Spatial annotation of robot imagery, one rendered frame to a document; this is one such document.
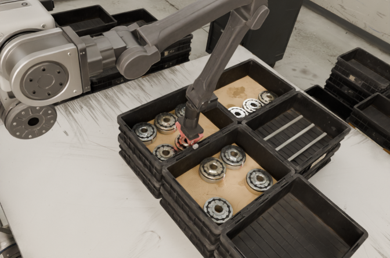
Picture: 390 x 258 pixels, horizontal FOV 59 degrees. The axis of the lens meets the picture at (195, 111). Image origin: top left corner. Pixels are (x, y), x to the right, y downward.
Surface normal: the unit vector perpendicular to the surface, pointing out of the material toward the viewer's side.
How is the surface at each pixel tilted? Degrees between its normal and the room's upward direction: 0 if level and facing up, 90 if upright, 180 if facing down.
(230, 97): 0
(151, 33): 22
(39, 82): 90
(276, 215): 0
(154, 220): 0
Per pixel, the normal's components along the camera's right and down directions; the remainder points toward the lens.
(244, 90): 0.13, -0.72
